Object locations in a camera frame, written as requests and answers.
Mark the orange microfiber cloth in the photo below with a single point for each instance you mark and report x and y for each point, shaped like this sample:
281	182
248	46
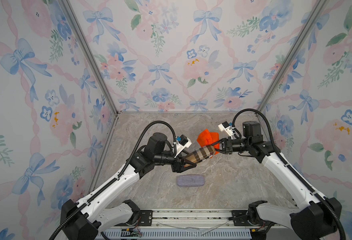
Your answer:
209	142

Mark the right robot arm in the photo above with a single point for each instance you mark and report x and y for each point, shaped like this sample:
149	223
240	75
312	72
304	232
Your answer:
315	216

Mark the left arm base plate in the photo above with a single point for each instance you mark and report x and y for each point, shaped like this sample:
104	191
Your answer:
141	218

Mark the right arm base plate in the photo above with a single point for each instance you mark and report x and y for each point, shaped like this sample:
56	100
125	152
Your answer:
247	218

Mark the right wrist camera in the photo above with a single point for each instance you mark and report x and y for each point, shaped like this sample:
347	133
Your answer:
228	129

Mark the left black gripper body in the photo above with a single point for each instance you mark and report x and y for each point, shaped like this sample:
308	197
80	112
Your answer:
167	158

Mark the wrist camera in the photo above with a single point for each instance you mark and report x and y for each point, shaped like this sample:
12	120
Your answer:
228	129
182	142

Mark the plaid eyeglass case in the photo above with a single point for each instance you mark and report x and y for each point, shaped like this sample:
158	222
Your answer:
199	155

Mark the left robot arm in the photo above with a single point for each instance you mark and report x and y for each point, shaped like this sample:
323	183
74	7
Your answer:
89	216

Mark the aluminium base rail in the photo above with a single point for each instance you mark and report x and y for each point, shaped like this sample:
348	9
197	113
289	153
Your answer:
194	219

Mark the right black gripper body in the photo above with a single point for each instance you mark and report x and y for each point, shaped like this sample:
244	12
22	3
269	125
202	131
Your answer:
236	145

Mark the purple eyeglass case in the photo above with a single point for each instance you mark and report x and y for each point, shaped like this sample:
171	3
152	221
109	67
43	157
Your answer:
191	181

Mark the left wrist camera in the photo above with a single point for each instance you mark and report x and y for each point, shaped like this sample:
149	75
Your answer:
182	142

